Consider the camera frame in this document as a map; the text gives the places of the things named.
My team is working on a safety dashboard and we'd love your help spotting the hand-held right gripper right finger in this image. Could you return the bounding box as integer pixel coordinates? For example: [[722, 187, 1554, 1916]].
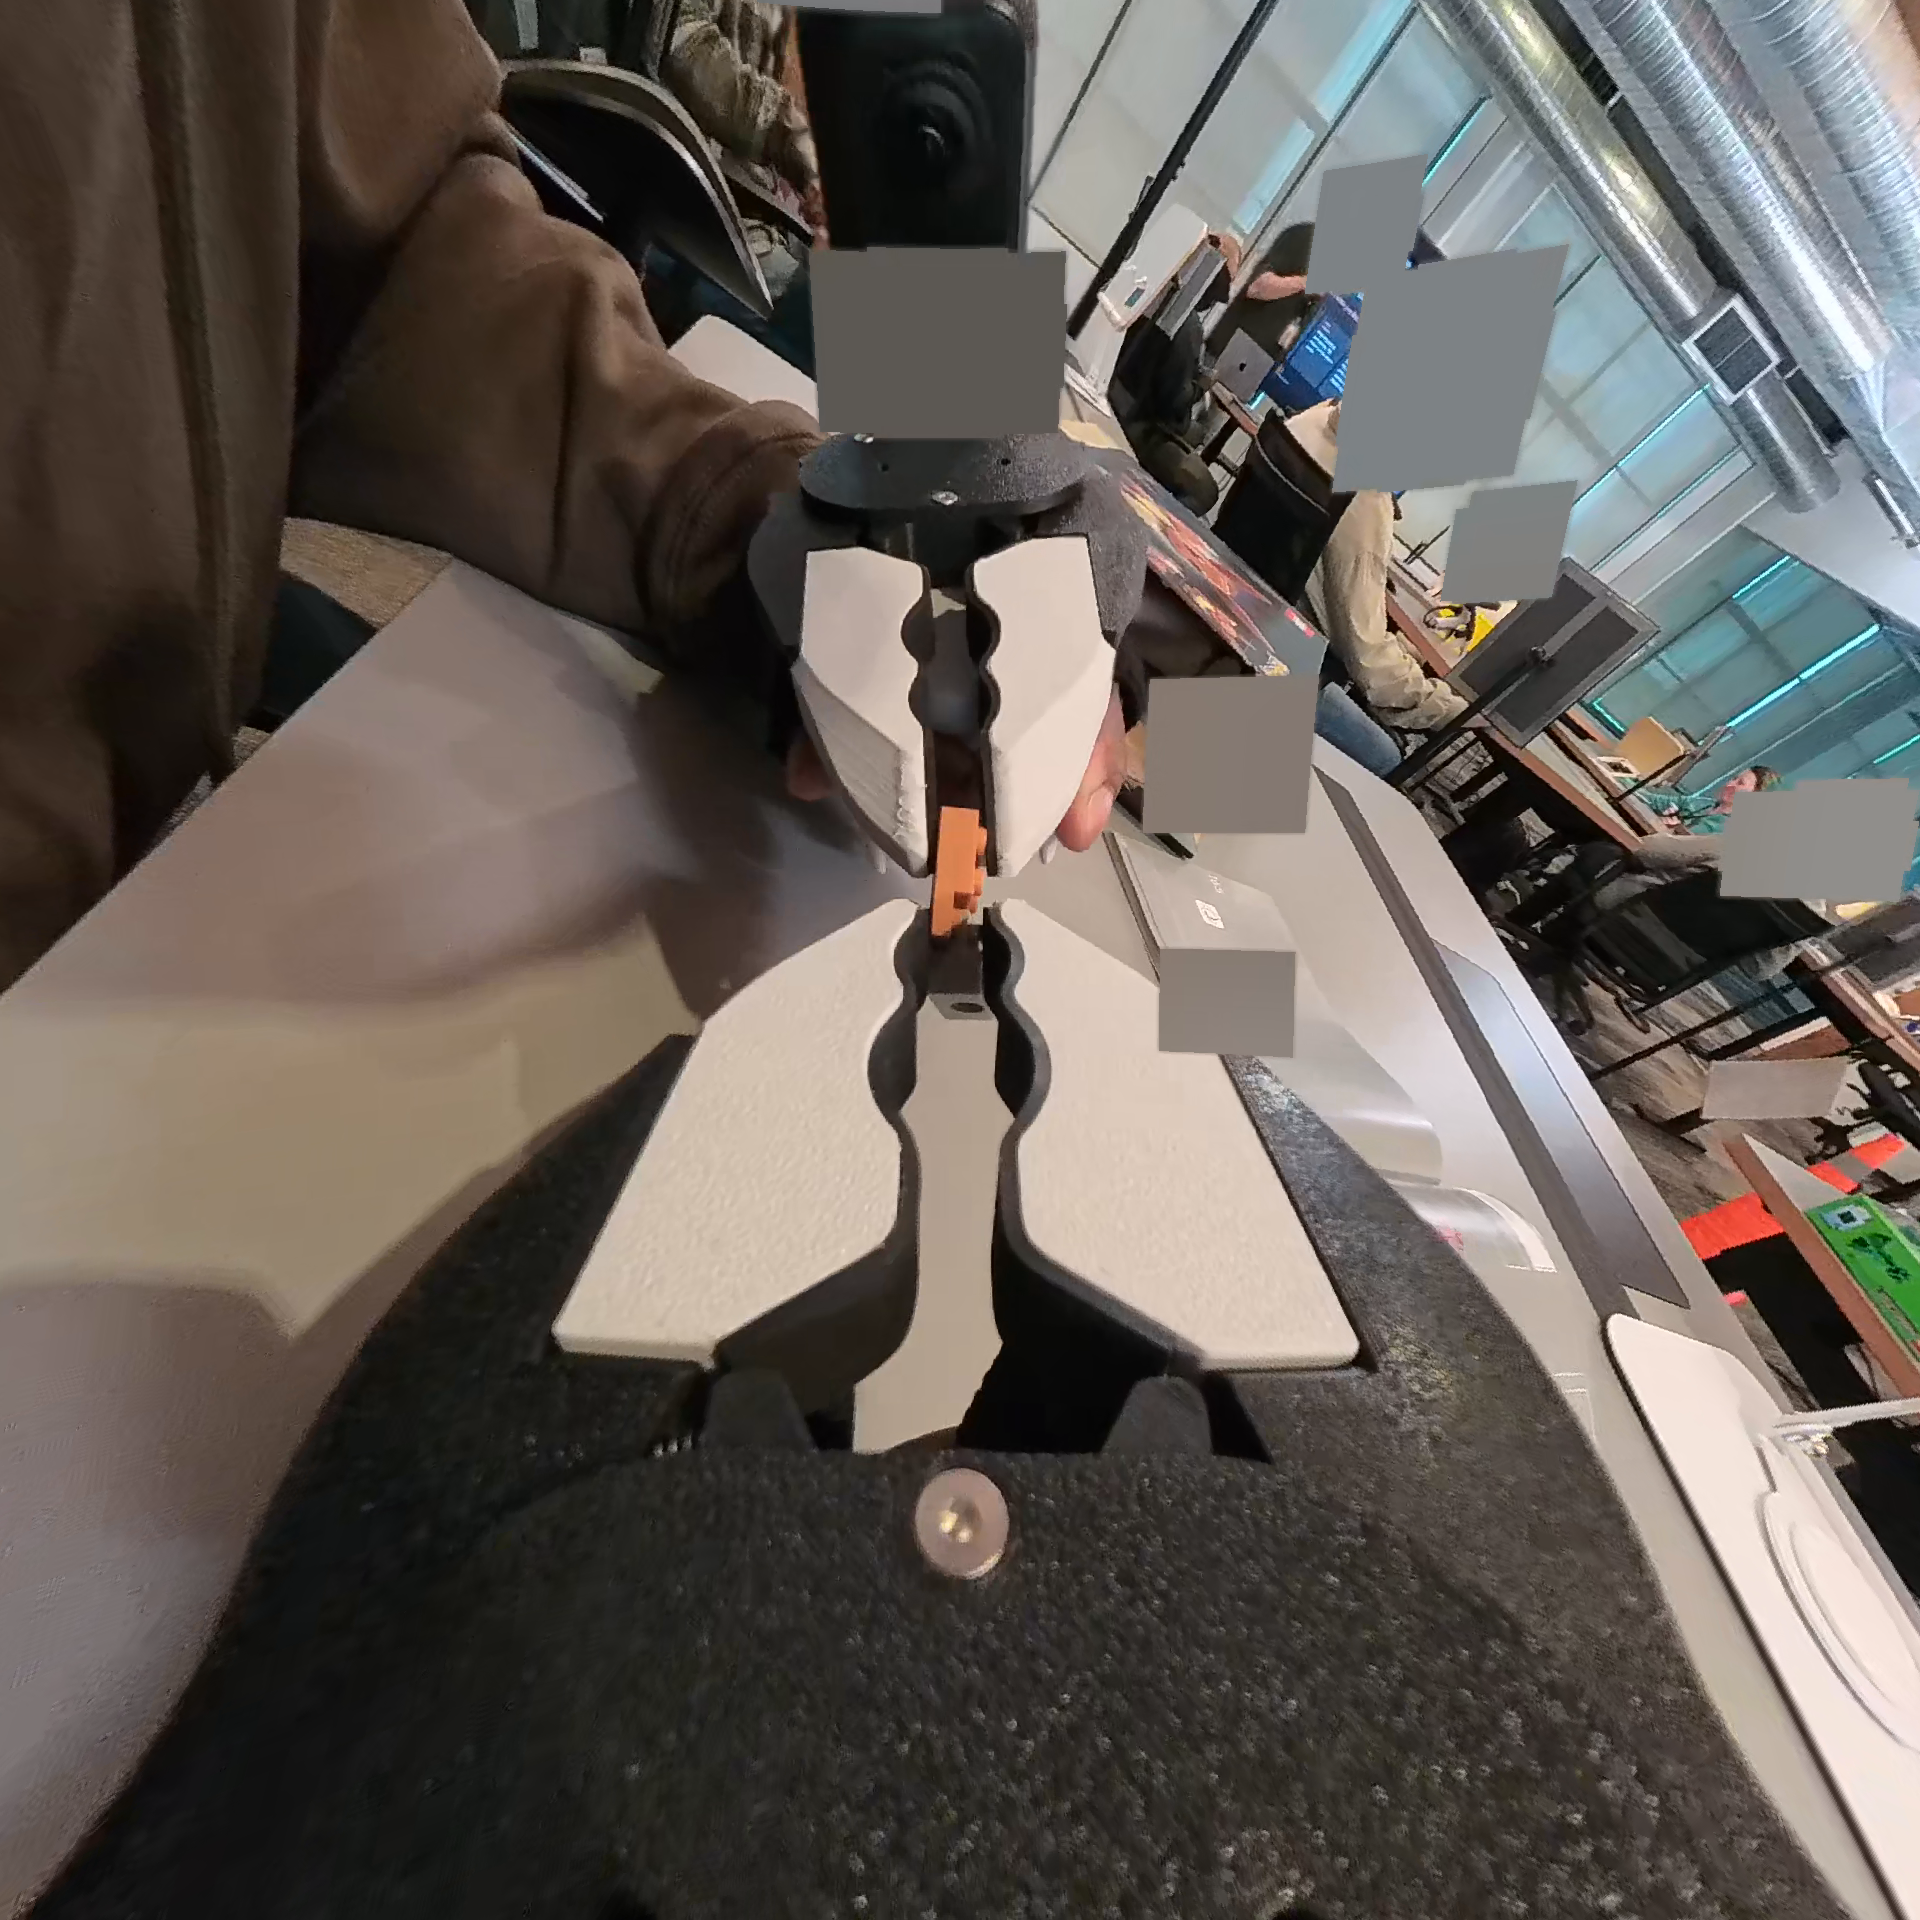
[[989, 898, 1365, 1373]]

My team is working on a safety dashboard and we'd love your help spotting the wooden side table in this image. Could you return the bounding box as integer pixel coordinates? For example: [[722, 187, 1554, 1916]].
[[1724, 1131, 1920, 1366]]

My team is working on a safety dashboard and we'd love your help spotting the printed brick set box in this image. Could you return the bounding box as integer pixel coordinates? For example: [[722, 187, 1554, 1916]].
[[1112, 464, 1337, 683]]

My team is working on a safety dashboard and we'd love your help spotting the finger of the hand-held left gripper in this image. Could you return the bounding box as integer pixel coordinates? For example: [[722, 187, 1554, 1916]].
[[966, 534, 1120, 885], [787, 547, 940, 879]]

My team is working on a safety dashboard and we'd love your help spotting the green printed box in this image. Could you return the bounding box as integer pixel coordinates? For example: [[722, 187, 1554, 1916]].
[[1807, 1193, 1920, 1353]]

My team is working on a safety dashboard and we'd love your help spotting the silver ventilation duct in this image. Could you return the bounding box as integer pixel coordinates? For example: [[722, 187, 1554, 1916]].
[[1574, 0, 1920, 347], [1439, 0, 1848, 512]]

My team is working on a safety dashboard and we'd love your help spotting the person's left hand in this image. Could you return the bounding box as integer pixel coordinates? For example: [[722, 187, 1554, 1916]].
[[1048, 678, 1129, 879]]

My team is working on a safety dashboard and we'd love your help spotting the grey desk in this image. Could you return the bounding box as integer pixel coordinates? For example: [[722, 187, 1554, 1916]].
[[0, 313, 1920, 1920]]

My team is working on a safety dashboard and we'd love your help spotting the person's brown jacket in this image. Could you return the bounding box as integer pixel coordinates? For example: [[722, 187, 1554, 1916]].
[[0, 0, 512, 992]]

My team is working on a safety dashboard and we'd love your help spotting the orange brick plate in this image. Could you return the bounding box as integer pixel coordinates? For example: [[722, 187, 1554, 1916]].
[[927, 803, 995, 940]]

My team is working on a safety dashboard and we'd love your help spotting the grey monitor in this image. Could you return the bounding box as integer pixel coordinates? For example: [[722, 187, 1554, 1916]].
[[1453, 560, 1658, 744]]

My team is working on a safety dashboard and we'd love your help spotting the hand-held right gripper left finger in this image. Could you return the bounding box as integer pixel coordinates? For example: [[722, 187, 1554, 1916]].
[[552, 895, 924, 1366]]

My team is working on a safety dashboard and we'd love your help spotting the clear acrylic bracket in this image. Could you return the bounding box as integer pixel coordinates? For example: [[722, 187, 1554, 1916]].
[[1763, 1397, 1920, 1448]]

